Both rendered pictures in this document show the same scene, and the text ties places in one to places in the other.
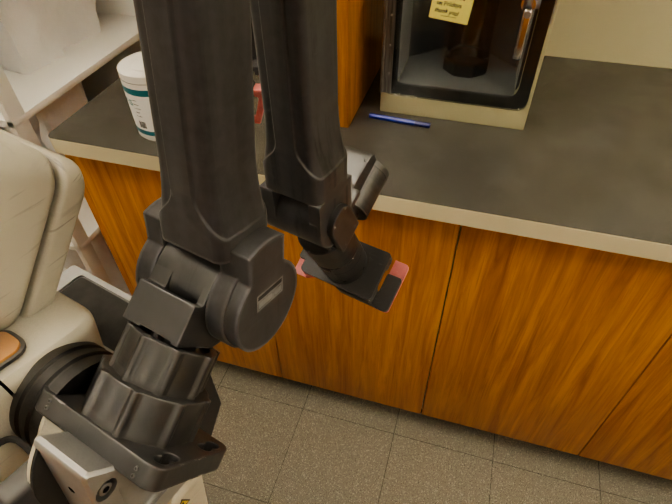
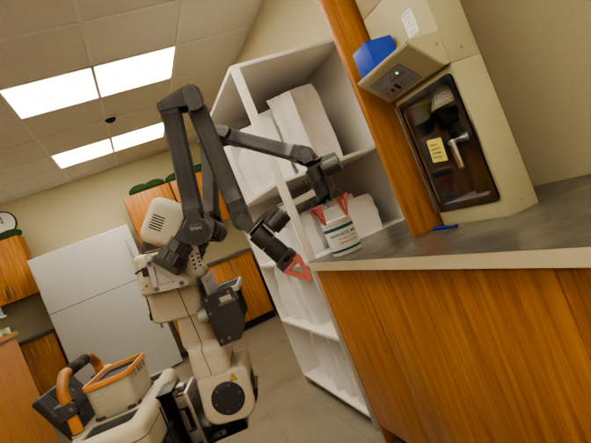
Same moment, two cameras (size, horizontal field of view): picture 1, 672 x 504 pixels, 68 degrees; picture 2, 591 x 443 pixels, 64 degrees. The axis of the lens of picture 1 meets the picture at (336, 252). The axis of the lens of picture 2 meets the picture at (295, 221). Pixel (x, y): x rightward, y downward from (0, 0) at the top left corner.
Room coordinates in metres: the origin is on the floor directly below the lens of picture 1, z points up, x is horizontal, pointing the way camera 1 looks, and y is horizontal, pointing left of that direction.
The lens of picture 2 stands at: (-0.32, -1.16, 1.18)
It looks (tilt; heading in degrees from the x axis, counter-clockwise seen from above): 1 degrees down; 54
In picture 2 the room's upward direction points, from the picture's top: 22 degrees counter-clockwise
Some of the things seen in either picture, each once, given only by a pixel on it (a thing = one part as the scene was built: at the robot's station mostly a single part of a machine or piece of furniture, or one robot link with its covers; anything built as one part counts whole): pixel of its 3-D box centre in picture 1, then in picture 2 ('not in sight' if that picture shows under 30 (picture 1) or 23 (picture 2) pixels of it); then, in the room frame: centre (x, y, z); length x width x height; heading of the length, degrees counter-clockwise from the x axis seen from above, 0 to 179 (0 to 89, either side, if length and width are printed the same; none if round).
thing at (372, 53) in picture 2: not in sight; (375, 57); (0.97, -0.16, 1.55); 0.10 x 0.10 x 0.09; 72
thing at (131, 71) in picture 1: (159, 95); (341, 235); (1.00, 0.37, 1.01); 0.13 x 0.13 x 0.15
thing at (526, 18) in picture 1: (523, 29); (460, 151); (0.93, -0.35, 1.17); 0.05 x 0.03 x 0.10; 162
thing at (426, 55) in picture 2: not in sight; (399, 74); (0.94, -0.24, 1.46); 0.32 x 0.11 x 0.10; 72
